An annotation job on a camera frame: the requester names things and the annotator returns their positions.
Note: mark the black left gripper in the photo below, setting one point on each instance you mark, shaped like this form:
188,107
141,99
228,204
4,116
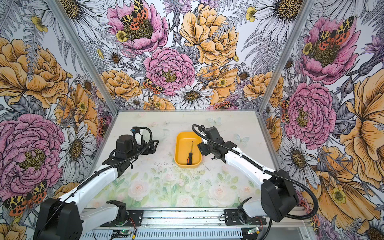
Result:
152,148

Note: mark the yellow plastic bin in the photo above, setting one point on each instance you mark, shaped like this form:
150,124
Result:
183,147

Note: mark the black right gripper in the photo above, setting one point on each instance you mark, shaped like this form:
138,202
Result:
202,147

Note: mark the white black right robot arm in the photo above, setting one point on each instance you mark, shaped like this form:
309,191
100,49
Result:
278,196

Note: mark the orange black screwdriver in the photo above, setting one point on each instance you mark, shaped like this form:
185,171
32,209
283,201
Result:
190,155

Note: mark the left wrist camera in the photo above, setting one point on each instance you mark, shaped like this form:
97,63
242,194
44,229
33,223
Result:
137,135

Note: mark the right aluminium corner post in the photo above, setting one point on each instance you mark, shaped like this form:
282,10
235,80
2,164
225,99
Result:
291,40

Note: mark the left aluminium corner post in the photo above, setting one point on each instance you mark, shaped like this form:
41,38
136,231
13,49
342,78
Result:
72,34

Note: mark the aluminium corner post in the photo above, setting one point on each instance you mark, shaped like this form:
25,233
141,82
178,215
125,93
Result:
291,40
72,34

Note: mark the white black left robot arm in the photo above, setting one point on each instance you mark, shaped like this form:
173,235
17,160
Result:
65,218

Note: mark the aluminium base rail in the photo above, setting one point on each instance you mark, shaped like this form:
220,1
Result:
249,222

